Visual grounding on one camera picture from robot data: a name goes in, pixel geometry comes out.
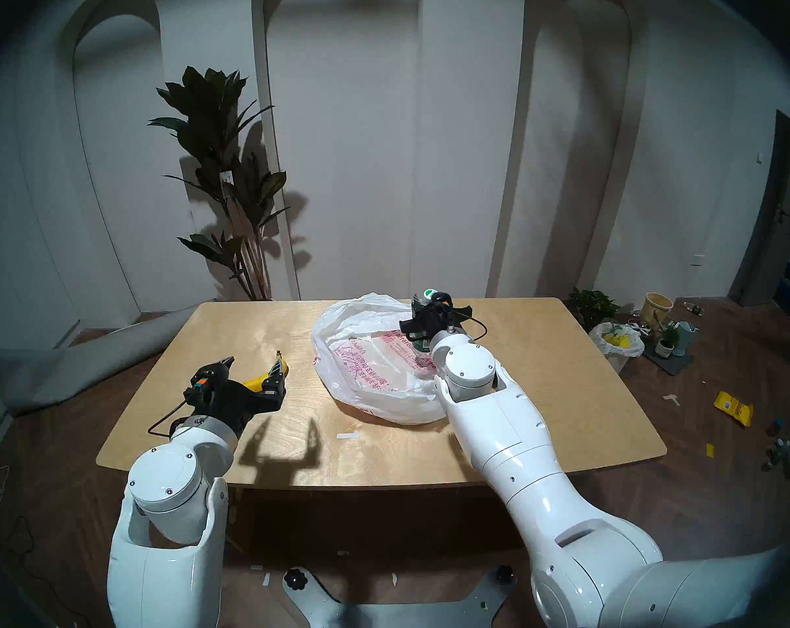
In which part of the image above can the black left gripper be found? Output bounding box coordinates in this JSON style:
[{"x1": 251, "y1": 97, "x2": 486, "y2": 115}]
[{"x1": 183, "y1": 350, "x2": 289, "y2": 432}]

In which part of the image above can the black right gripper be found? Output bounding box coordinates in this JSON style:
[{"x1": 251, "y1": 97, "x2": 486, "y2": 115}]
[{"x1": 399, "y1": 292, "x2": 473, "y2": 345}]

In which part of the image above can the yellow banana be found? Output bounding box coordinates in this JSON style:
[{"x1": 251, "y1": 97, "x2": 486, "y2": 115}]
[{"x1": 243, "y1": 365, "x2": 290, "y2": 393}]

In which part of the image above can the green-label water bottle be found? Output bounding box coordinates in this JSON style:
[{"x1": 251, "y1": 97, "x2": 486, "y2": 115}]
[{"x1": 411, "y1": 287, "x2": 440, "y2": 367}]

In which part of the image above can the white red-printed plastic bag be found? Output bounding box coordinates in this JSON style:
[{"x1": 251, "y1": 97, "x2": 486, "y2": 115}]
[{"x1": 311, "y1": 293, "x2": 458, "y2": 426}]

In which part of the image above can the white trash bag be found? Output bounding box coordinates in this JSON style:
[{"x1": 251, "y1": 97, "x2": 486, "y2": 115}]
[{"x1": 589, "y1": 322, "x2": 645, "y2": 372}]

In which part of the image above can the light wooden table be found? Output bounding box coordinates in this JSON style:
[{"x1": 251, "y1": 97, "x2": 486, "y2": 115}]
[{"x1": 96, "y1": 298, "x2": 668, "y2": 490}]

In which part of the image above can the rolled grey mat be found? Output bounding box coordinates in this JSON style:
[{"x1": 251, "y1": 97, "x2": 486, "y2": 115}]
[{"x1": 0, "y1": 300, "x2": 216, "y2": 417}]

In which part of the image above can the small bushy green plant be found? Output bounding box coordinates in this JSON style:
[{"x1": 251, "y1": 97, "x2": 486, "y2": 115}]
[{"x1": 568, "y1": 288, "x2": 621, "y2": 330}]

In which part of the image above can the beige plant pot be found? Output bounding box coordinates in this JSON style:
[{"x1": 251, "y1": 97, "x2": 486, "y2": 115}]
[{"x1": 642, "y1": 292, "x2": 674, "y2": 326}]

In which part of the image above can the tall dark-leaf potted plant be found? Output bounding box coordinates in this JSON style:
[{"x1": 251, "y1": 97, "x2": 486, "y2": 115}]
[{"x1": 148, "y1": 66, "x2": 291, "y2": 302}]

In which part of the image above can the dark floor tray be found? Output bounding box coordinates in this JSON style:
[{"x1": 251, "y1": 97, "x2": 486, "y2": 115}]
[{"x1": 644, "y1": 345, "x2": 695, "y2": 376}]

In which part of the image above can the yellow snack package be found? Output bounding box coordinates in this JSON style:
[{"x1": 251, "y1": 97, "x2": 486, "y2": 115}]
[{"x1": 713, "y1": 391, "x2": 754, "y2": 427}]

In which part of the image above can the grey open door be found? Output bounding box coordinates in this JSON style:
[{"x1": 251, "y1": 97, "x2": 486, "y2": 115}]
[{"x1": 729, "y1": 103, "x2": 790, "y2": 307}]

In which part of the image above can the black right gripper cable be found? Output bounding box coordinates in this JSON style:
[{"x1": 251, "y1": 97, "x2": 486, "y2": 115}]
[{"x1": 457, "y1": 309, "x2": 489, "y2": 341}]

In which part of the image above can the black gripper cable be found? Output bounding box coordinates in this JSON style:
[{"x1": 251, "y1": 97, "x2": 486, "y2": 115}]
[
  {"x1": 148, "y1": 398, "x2": 193, "y2": 436},
  {"x1": 457, "y1": 309, "x2": 489, "y2": 341}
]

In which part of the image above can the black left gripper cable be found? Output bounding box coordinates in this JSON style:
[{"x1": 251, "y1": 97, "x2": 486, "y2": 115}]
[{"x1": 148, "y1": 398, "x2": 193, "y2": 436}]

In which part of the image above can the thin floor cable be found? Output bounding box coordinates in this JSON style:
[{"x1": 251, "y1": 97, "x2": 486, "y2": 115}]
[{"x1": 0, "y1": 457, "x2": 75, "y2": 621}]

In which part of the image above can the grey metal base plate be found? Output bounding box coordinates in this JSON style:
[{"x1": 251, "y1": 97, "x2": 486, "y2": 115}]
[{"x1": 283, "y1": 563, "x2": 517, "y2": 628}]

